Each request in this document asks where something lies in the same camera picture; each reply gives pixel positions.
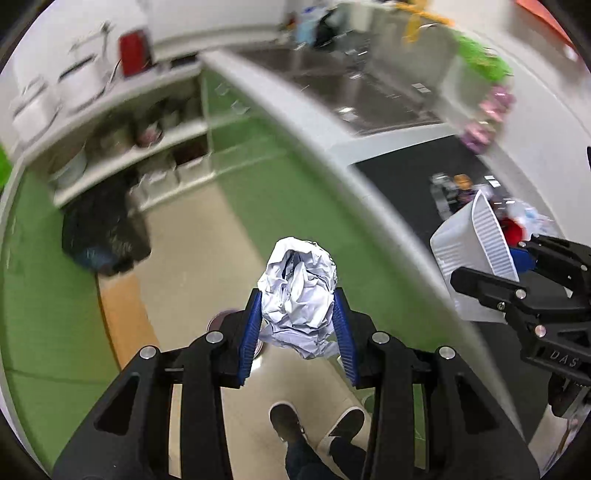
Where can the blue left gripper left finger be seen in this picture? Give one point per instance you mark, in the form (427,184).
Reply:
(252,318)

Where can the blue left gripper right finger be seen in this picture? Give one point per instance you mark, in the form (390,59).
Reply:
(342,318)

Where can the white ribbed plastic tray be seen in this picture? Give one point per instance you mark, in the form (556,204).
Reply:
(473,238)

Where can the red drawstring pouch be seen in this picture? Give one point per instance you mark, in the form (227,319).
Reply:
(514,233)

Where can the black dual trash bin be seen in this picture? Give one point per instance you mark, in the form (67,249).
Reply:
(101,234)

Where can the stainless steel kitchen sink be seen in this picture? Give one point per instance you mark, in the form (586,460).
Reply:
(358,99)

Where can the left black white shoe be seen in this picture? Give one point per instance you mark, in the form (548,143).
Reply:
(286,422)

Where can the black white shoe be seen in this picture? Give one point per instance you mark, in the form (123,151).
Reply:
(349,424)
(286,422)

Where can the right black white shoe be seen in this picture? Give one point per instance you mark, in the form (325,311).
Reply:
(349,424)

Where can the orange floor mat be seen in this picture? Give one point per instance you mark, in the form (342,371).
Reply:
(125,316)

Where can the black counter mat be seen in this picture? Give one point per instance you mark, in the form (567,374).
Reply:
(428,182)

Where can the stacked pastel cups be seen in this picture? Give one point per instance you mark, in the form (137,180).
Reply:
(494,108)

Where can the white open shelf unit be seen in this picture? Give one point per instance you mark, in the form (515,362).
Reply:
(150,126)

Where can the red appliance on shelf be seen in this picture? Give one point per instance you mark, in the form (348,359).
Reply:
(134,53)

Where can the green cloth on wall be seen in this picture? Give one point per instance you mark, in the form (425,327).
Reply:
(482,60)

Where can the orange cloth on wall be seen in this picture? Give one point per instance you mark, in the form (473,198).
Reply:
(538,10)

